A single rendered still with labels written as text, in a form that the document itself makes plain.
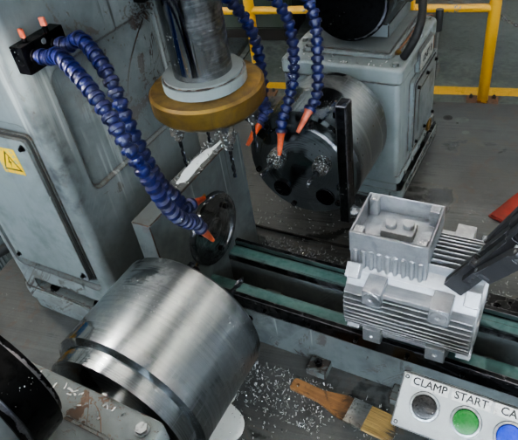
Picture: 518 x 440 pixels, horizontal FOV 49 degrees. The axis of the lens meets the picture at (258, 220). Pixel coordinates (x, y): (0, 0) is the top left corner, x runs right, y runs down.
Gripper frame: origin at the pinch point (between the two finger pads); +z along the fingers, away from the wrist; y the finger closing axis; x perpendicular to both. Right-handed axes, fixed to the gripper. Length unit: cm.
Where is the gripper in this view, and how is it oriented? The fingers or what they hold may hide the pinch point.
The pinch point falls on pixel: (467, 275)
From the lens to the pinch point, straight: 83.9
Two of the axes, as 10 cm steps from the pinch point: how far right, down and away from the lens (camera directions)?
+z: -3.2, 5.4, 7.8
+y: -4.7, 6.2, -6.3
